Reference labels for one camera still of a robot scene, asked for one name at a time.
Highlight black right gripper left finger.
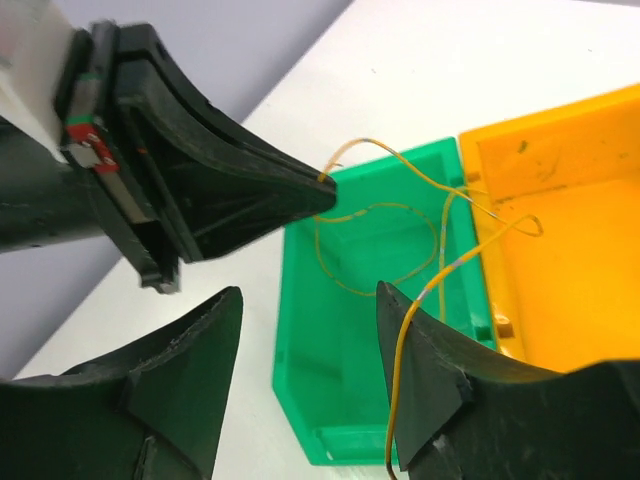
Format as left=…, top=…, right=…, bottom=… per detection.
left=1, top=287, right=243, bottom=479

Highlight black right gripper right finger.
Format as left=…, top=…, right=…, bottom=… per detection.
left=394, top=311, right=639, bottom=479

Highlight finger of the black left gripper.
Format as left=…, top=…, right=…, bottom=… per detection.
left=114, top=23, right=337, bottom=262

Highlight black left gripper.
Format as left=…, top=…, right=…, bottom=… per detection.
left=1, top=22, right=180, bottom=294

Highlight green plastic bin front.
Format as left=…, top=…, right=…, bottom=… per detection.
left=273, top=138, right=476, bottom=466

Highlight yellow plastic bin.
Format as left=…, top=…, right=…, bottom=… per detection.
left=459, top=86, right=639, bottom=372

